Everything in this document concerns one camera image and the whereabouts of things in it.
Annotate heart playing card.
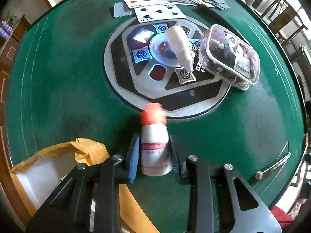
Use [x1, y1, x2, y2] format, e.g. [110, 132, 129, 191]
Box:
[123, 0, 169, 9]

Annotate dark wooden chair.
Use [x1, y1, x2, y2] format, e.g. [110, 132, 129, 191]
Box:
[255, 0, 310, 55]

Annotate spade playing card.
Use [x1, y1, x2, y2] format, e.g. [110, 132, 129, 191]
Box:
[135, 3, 186, 23]

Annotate mahjong table centre control panel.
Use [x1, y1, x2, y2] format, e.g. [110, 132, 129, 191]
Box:
[103, 16, 230, 119]

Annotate white bottle red cap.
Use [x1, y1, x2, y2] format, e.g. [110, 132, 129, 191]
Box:
[140, 103, 172, 177]

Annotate white squeeze tube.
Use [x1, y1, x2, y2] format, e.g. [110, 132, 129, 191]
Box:
[165, 26, 194, 73]

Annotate yellow cardboard box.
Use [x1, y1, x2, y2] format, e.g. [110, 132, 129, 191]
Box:
[10, 138, 157, 232]

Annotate clear cartoon zipper pouch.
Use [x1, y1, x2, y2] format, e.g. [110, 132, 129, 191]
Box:
[198, 24, 260, 90]

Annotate face-down grey card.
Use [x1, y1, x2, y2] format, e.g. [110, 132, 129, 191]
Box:
[113, 2, 134, 18]

